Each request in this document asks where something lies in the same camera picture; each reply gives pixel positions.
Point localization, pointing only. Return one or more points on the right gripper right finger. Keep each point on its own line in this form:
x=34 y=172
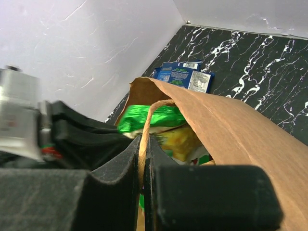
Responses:
x=207 y=198

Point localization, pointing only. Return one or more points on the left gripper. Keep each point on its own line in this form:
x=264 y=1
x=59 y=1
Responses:
x=79 y=141

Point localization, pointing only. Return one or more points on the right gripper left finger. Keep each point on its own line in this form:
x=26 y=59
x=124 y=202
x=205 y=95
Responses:
x=105 y=199

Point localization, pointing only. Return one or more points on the green snack packet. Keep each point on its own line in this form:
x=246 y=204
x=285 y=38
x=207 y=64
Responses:
x=174 y=135

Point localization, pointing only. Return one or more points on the brown paper bag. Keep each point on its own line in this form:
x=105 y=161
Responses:
x=235 y=133

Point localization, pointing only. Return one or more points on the blue white snack pack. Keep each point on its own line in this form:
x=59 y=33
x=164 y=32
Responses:
x=163 y=72

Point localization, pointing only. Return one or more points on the dark blue chips bag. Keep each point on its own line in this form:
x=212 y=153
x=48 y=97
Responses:
x=191 y=79

